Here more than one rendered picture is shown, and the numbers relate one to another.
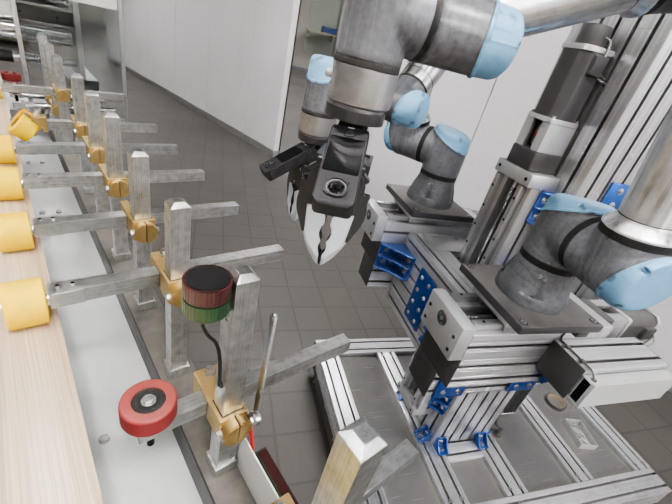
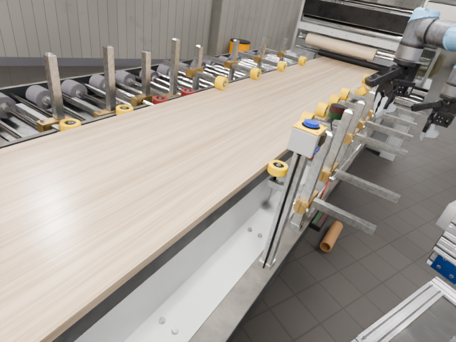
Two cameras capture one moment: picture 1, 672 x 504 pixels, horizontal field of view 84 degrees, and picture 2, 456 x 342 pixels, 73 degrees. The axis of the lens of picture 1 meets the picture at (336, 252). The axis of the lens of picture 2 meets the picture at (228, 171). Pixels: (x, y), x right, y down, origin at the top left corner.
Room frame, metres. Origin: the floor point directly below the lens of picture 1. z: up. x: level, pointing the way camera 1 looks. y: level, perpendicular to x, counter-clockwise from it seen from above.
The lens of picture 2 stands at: (-0.35, -0.91, 1.50)
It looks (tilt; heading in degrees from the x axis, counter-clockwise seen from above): 32 degrees down; 74
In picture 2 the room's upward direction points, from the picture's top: 10 degrees clockwise
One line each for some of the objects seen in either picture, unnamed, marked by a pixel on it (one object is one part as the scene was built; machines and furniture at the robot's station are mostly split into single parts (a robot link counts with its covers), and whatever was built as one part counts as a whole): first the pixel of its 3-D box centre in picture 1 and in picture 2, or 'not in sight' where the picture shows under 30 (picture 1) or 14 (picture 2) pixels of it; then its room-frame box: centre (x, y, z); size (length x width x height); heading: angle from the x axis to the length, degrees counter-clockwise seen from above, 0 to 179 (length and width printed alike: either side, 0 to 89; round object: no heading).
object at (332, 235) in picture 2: not in sight; (331, 235); (0.94, 0.52, 0.04); 0.30 x 0.08 x 0.08; 46
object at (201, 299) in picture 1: (207, 285); (337, 108); (0.36, 0.14, 1.13); 0.06 x 0.06 x 0.02
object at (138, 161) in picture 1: (142, 244); (355, 132); (0.75, 0.47, 0.89); 0.03 x 0.03 x 0.48; 46
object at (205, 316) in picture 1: (206, 301); (335, 114); (0.36, 0.14, 1.11); 0.06 x 0.06 x 0.02
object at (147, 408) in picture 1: (149, 421); not in sight; (0.34, 0.22, 0.85); 0.08 x 0.08 x 0.11
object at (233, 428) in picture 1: (219, 404); (326, 171); (0.41, 0.13, 0.84); 0.13 x 0.06 x 0.05; 46
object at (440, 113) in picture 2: (312, 161); (444, 110); (0.82, 0.10, 1.18); 0.09 x 0.08 x 0.12; 126
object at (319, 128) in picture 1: (315, 124); (452, 91); (0.82, 0.11, 1.26); 0.08 x 0.08 x 0.05
